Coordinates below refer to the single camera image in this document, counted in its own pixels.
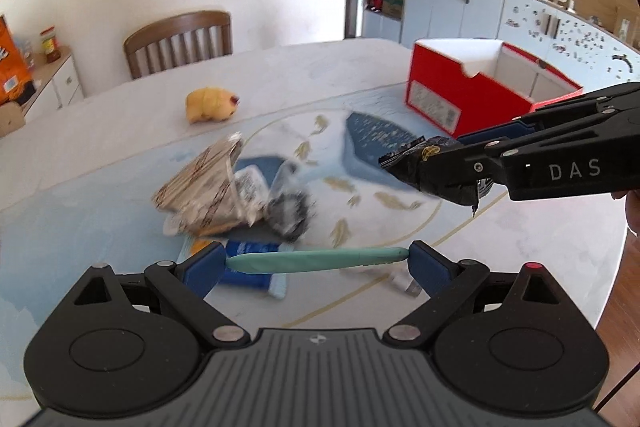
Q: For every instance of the red lid jar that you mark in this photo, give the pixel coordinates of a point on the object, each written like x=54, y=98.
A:
x=49, y=44

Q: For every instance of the white drawer cabinet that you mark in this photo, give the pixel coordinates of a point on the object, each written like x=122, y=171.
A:
x=57, y=85

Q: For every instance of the blue white snack packet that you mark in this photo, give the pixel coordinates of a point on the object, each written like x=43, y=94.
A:
x=206, y=266

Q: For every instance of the brown foil snack bag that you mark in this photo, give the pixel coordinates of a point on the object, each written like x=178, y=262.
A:
x=203, y=197

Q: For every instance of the orange snack bag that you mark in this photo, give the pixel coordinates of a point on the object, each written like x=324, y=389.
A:
x=15, y=77

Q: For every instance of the yellow plush toy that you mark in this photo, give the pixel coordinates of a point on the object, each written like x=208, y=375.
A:
x=210, y=104

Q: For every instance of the bag of black seeds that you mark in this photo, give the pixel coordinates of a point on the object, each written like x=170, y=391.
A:
x=288, y=213

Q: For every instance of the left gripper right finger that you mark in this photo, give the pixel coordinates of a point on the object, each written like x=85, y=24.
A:
x=450, y=287

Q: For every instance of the silver printed foil packet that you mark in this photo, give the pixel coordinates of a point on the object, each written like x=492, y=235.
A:
x=253, y=194

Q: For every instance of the wooden chair behind table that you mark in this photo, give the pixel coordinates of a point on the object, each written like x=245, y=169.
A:
x=178, y=40

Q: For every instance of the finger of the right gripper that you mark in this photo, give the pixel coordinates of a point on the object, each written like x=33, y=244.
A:
x=582, y=111
x=482, y=148

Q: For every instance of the teal green pen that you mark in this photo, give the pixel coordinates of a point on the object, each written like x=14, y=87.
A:
x=313, y=261

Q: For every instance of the red cardboard box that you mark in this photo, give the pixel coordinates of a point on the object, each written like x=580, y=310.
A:
x=465, y=85

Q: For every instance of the black snack bar packet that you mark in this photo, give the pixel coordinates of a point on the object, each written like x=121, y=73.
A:
x=436, y=166

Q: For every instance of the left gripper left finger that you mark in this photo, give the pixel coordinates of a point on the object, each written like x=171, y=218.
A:
x=182, y=288

